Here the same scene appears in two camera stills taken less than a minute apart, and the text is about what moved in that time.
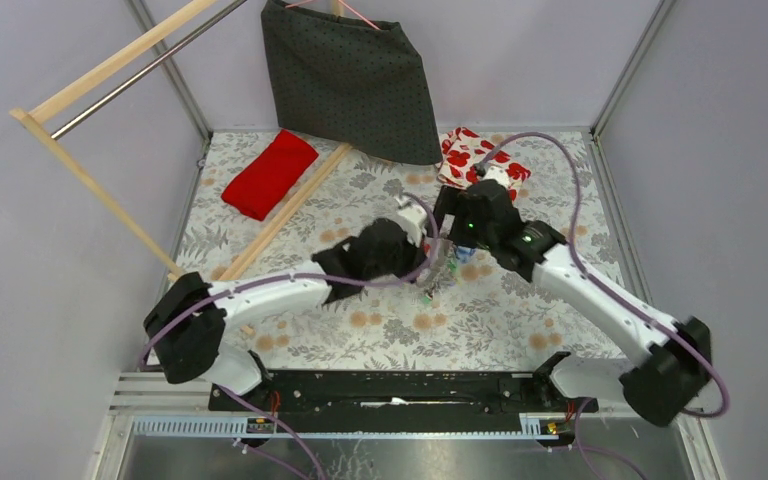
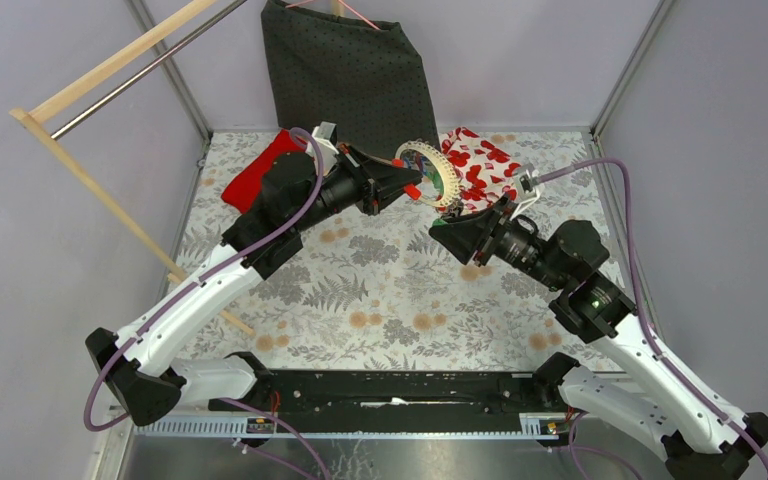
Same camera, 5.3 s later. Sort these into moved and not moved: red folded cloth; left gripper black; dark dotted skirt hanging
Moved: left gripper black
Not moved: dark dotted skirt hanging; red folded cloth
